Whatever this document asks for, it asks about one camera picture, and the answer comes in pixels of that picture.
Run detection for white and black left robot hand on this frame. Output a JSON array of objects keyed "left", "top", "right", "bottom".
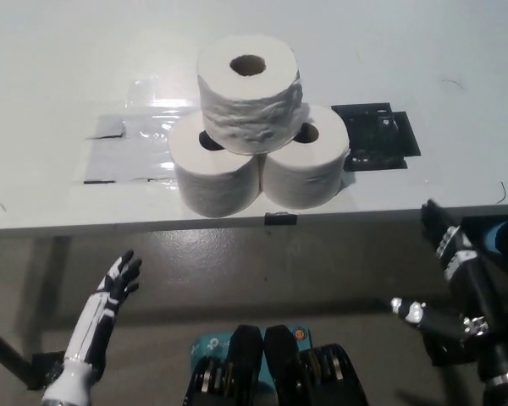
[{"left": 63, "top": 250, "right": 144, "bottom": 365}]

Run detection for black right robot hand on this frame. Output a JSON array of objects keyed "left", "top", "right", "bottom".
[{"left": 389, "top": 198, "right": 508, "bottom": 381}]

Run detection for crinkled white toilet paper roll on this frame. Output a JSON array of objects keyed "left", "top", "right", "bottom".
[{"left": 196, "top": 36, "right": 302, "bottom": 156}]

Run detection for smooth white toilet paper roll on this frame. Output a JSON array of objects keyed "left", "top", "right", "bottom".
[
  {"left": 168, "top": 112, "right": 263, "bottom": 219},
  {"left": 260, "top": 103, "right": 351, "bottom": 211}
]

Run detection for black robot body blocks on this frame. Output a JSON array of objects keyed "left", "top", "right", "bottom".
[{"left": 181, "top": 323, "right": 369, "bottom": 406}]

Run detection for black floor tape patch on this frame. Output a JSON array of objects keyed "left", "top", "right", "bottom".
[
  {"left": 422, "top": 329, "right": 479, "bottom": 367},
  {"left": 28, "top": 349, "right": 69, "bottom": 390}
]

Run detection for grey table leg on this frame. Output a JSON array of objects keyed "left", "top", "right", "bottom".
[{"left": 37, "top": 235, "right": 72, "bottom": 352}]

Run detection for teal router box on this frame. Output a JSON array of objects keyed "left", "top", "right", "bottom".
[{"left": 190, "top": 324, "right": 313, "bottom": 394}]

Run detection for glossy clear tape patch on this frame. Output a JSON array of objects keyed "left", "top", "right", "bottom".
[{"left": 74, "top": 75, "right": 204, "bottom": 185}]

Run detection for small black tape strip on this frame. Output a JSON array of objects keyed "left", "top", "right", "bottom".
[{"left": 264, "top": 211, "right": 299, "bottom": 226}]

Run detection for black tape patch on table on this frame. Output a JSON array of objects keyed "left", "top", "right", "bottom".
[{"left": 330, "top": 101, "right": 422, "bottom": 173}]

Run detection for black metal frame bar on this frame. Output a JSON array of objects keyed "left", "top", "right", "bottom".
[{"left": 0, "top": 320, "right": 36, "bottom": 378}]

